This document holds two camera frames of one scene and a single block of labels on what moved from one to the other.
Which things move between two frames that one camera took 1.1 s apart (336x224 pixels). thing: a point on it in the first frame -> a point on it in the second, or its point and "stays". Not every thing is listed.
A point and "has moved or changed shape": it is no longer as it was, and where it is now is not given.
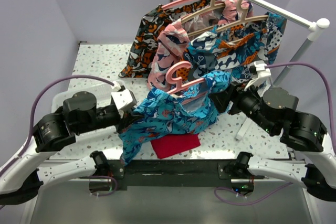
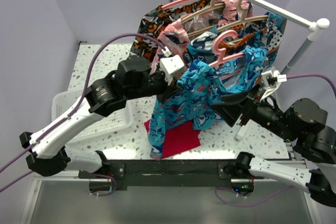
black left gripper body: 122,123 -> 164,90
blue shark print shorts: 194,106 has moved or changed shape
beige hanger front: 242,4 stays
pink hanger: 177,80 -> 220,50
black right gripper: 219,99 -> 228,112
